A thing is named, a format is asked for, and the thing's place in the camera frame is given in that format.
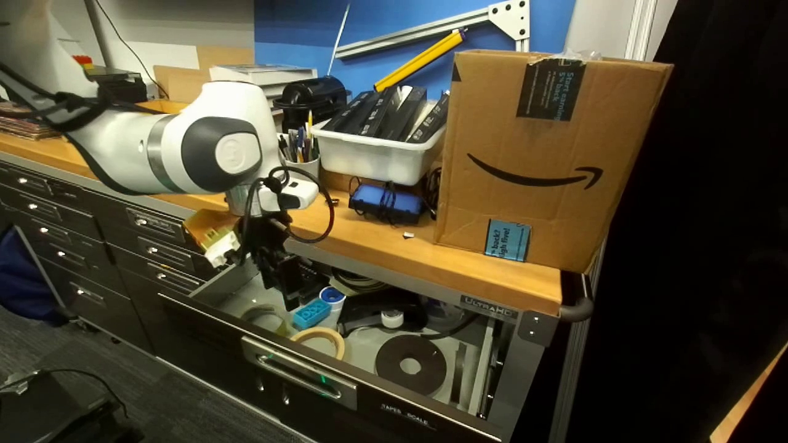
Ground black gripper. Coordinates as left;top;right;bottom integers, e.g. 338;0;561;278
239;212;329;311

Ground light blue block object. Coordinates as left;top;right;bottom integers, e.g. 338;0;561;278
289;299;333;333

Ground grey open metal drawer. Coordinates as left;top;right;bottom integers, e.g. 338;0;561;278
158;248;568;443

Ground grey drawer cabinet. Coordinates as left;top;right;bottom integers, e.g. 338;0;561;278
0;156;206;351

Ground blue white thread tape spool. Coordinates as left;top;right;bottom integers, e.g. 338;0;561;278
317;283;350;311

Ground tan masking tape roll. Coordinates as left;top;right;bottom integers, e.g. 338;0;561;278
289;326;350;361

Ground thin tan grey tape roll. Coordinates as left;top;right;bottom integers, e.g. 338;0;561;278
239;305;289;333

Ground small white tape roll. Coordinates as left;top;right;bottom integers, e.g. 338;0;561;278
377;307;407;333

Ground brown cardboard piece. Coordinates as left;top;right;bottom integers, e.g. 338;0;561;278
183;206;245;270

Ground dark blue battery pack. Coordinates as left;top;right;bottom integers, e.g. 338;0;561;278
348;179;429;225

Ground wide black tape roll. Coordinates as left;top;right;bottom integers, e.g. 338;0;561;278
372;334;451;396

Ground cup with pens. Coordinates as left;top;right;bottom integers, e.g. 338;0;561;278
276;124;325;185

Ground white plastic bin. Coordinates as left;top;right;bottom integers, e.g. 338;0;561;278
311;92;454;189

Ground black cylindrical device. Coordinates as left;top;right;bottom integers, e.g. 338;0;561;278
281;75;351;131

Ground black items in bin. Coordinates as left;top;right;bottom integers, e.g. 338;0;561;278
325;83;454;142

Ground yellow bar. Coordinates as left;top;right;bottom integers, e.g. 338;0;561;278
372;28;468;94

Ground Amazon cardboard box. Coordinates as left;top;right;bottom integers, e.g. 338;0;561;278
430;48;674;274

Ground black control box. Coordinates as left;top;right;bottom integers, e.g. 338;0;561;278
87;68;153;104

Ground black curtain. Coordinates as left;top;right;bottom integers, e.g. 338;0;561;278
564;0;788;443

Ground black looped cable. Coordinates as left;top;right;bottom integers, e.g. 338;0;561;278
258;164;338;247

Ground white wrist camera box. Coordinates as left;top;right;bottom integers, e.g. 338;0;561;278
276;176;322;212

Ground perforated aluminium rail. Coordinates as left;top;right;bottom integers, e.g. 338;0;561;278
333;0;531;61

